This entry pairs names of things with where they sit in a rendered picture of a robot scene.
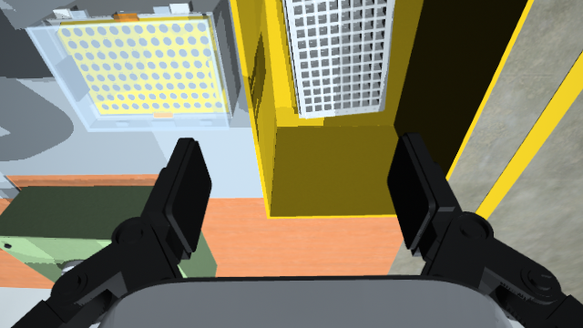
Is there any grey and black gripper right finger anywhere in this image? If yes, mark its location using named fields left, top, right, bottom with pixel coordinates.
left=387, top=132, right=583, bottom=328

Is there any yellow open-top bin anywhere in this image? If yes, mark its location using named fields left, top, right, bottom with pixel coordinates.
left=230, top=0, right=534, bottom=219

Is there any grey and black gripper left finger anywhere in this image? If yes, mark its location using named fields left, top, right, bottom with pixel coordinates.
left=11, top=138, right=212, bottom=328

